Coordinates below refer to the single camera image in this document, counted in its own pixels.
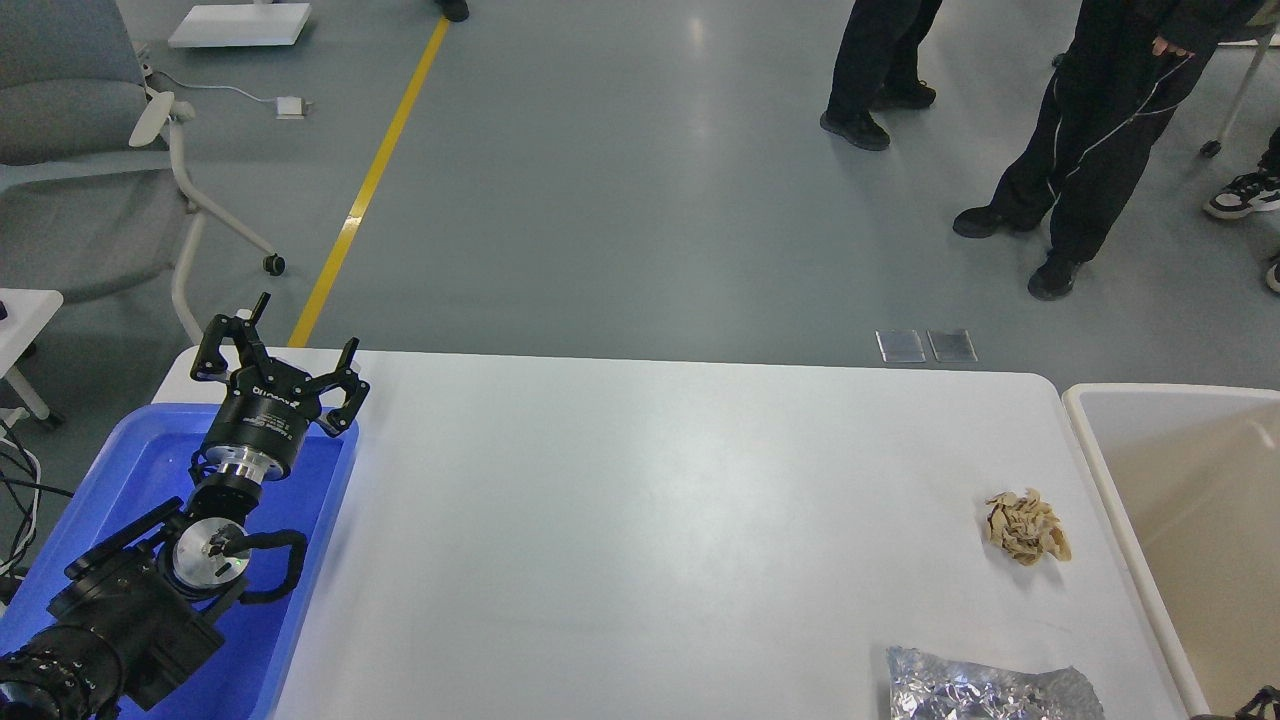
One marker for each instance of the left metal floor plate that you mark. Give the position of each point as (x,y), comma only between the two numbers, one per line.
(901,347)

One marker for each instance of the metal floor plate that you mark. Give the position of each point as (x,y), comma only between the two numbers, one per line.
(901,347)
(954,346)

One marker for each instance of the black and white sneaker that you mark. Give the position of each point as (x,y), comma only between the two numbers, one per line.
(1248,194)

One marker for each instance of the person in plain black trousers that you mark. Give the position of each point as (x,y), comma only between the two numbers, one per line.
(877,65)

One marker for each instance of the grey office chair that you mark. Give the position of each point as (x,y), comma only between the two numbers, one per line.
(97,197)

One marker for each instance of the silver foil bag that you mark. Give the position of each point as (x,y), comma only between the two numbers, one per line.
(926,686)

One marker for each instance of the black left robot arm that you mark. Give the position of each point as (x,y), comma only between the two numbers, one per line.
(138,617)

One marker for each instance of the pile of beige shells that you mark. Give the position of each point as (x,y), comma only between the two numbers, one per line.
(1026,528)

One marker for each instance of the person in white-striped black trousers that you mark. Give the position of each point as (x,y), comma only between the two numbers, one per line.
(1129,66)

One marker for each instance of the right metal floor plate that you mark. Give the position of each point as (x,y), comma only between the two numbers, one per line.
(954,346)

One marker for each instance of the small white side table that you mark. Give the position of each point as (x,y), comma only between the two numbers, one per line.
(27,313)

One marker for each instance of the white flat board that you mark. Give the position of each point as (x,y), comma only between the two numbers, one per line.
(257,24)

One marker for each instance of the white chair leg with caster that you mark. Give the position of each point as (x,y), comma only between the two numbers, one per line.
(1261,39)

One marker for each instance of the beige plastic bin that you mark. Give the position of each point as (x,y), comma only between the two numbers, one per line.
(1189,476)

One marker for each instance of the person in black jacket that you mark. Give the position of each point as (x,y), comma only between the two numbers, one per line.
(455,11)

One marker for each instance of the white power adapter with cable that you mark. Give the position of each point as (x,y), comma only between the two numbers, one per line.
(284,107)

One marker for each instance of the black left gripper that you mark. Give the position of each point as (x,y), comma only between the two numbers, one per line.
(262,420)

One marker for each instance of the blue plastic bin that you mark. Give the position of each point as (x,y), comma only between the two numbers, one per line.
(145,462)

